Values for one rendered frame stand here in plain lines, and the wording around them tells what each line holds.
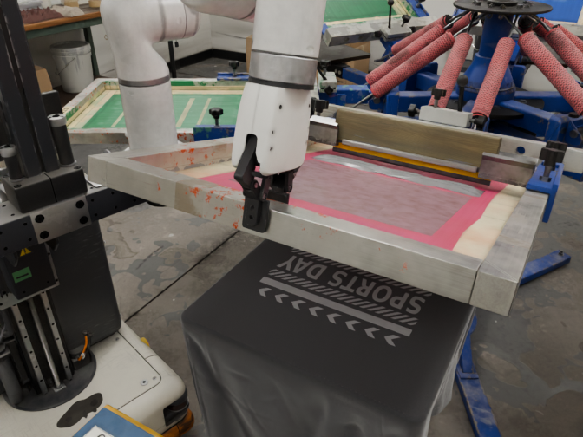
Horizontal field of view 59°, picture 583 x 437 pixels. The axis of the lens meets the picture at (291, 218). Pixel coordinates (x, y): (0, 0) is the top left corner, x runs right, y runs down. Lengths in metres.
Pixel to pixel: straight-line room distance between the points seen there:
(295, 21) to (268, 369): 0.55
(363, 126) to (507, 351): 1.44
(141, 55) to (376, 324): 0.62
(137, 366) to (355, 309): 1.04
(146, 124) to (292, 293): 0.42
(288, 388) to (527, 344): 1.68
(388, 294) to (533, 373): 1.40
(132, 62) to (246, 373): 0.58
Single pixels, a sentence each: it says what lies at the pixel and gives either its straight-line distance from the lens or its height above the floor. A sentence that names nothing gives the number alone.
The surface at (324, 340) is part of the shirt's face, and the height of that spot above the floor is 0.95.
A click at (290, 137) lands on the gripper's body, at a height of 1.35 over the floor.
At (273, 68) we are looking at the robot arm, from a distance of 0.57.
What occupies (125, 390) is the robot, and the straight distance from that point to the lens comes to 1.77.
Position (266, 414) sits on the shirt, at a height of 0.80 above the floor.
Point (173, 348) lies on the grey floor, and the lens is 2.27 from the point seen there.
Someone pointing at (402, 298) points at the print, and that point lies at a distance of 0.98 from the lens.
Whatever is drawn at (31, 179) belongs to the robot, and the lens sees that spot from 0.98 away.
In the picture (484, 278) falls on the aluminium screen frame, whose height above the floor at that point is 1.26.
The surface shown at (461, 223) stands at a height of 1.16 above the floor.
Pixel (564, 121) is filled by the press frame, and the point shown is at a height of 1.04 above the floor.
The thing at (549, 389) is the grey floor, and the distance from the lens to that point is 2.29.
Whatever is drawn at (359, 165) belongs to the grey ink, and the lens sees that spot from 1.09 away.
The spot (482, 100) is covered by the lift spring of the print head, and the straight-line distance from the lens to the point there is 1.57.
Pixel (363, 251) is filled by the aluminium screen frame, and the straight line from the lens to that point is 0.56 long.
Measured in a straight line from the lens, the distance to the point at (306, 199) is 0.79.
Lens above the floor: 1.57
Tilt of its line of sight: 31 degrees down
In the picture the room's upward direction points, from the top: straight up
